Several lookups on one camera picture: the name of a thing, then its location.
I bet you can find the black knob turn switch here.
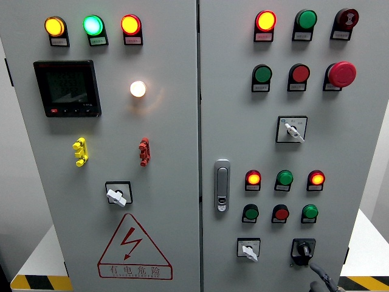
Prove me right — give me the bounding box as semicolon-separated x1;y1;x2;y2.
290;238;317;268

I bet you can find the black yellow striped tape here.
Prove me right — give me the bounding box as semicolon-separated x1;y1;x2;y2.
10;274;74;292
337;276;389;292

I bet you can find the small green round lamp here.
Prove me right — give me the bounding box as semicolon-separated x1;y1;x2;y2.
301;204;319;220
275;169;294;187

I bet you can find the small red push button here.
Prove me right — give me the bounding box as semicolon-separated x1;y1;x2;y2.
272;204;290;221

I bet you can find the small green push button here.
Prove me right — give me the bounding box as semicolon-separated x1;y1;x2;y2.
242;203;260;220

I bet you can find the small red round lamp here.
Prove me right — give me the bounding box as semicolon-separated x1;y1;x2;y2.
307;169;326;186
245;169;262;186

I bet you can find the silver door lock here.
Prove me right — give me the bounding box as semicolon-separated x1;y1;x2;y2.
213;158;232;213

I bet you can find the pale grey cabinet door with lock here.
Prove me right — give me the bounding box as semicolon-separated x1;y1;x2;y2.
198;0;389;292

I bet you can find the red warning triangle sticker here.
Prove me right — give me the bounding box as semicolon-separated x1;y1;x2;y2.
97;213;174;281

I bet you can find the large red stop button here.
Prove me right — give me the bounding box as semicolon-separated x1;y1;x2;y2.
326;61;357;88

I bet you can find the large red push button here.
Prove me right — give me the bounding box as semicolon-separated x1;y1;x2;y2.
287;63;311;84

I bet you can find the pale grey cabinet door with display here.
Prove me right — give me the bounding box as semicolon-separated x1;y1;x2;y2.
0;0;202;292

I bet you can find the large green push button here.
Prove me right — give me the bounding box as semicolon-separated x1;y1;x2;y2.
252;63;274;85

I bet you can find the large green round lamp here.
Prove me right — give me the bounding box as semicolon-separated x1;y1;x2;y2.
294;9;318;31

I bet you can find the dark red buzzer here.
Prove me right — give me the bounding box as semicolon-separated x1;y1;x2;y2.
334;8;360;32

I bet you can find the large red round lamp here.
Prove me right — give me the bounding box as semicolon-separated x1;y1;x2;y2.
255;10;278;33
120;14;143;37

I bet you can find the white round lamp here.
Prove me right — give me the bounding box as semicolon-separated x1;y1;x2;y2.
129;80;147;99

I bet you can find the black display meter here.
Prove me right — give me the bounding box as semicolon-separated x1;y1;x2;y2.
33;59;102;118

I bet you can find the bright green round lamp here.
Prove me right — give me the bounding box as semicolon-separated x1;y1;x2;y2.
83;15;105;37

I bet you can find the yellow round lamp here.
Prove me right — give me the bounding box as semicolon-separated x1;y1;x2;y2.
44;16;67;38

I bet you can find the small turn switch white handle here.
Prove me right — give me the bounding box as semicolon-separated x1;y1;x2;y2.
236;237;261;263

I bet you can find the turn switch slim white handle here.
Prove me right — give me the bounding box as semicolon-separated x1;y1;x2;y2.
275;115;308;144

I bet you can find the small red handle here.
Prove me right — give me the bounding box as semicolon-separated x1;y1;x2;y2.
138;137;151;167

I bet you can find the turn switch wide white handle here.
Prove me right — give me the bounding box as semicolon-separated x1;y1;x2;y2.
105;181;134;210

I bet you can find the small yellow handle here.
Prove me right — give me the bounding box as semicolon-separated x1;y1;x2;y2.
72;137;89;167

